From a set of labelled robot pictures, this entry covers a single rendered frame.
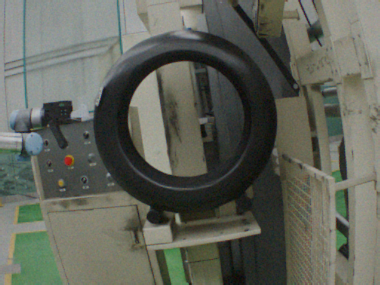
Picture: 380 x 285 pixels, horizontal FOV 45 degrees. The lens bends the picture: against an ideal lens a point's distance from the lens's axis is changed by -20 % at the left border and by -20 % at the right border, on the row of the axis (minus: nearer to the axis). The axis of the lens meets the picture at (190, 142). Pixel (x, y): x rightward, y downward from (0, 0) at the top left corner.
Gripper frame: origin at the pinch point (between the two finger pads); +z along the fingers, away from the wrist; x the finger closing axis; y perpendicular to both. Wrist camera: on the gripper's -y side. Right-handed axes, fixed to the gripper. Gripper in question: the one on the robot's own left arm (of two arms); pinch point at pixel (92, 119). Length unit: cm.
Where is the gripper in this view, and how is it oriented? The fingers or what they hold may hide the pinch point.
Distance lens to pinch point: 180.3
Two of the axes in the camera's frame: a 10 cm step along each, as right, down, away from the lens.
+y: -0.4, -10.0, -0.5
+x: 0.1, -0.5, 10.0
